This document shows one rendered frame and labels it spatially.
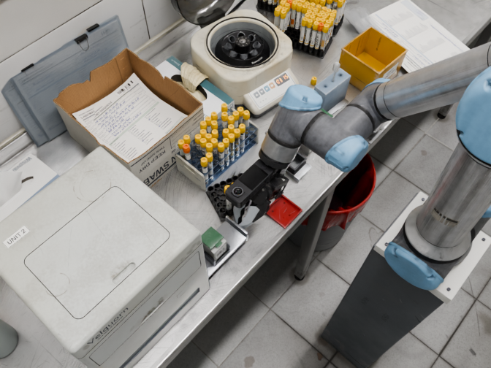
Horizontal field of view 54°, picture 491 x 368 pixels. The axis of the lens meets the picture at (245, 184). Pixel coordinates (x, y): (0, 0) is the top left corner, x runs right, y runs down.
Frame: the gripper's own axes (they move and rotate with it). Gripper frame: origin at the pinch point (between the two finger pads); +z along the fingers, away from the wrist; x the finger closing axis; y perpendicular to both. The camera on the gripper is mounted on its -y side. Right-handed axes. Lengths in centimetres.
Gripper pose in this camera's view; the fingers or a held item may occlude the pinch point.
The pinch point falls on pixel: (238, 225)
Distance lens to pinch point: 112.3
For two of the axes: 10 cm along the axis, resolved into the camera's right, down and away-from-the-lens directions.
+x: -7.4, -5.8, 3.4
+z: -3.5, 7.6, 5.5
